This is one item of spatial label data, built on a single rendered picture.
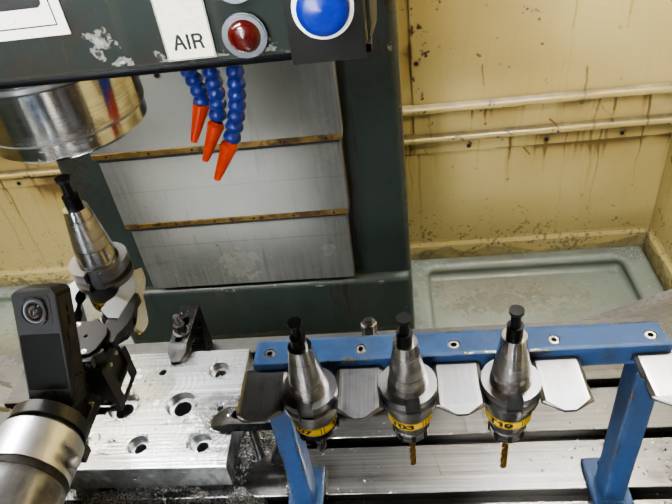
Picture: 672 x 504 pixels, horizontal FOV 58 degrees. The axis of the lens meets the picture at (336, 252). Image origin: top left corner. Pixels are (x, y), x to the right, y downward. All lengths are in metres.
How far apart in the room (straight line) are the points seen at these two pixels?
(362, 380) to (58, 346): 0.32
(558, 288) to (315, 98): 0.96
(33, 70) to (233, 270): 0.96
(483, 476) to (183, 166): 0.75
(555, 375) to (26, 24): 0.58
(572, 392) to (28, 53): 0.58
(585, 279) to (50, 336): 1.48
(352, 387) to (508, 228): 1.14
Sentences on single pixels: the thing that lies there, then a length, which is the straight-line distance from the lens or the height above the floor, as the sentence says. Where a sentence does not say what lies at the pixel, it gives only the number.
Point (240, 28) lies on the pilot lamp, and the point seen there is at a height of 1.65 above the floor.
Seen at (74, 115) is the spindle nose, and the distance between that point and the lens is 0.62.
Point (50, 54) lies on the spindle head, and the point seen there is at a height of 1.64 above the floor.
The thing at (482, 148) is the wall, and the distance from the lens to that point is 1.61.
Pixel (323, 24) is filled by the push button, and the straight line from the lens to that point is 0.37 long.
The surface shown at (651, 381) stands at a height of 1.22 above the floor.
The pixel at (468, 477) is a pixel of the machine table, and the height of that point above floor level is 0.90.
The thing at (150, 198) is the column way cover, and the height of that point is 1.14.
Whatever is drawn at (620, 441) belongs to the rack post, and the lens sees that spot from 0.89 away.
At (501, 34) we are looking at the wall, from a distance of 1.50.
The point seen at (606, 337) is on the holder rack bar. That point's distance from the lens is 0.75.
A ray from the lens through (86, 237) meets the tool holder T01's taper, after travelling 0.69.
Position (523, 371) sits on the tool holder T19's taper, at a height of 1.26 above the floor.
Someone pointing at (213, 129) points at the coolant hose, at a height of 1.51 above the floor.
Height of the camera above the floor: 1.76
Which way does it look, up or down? 38 degrees down
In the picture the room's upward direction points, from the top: 9 degrees counter-clockwise
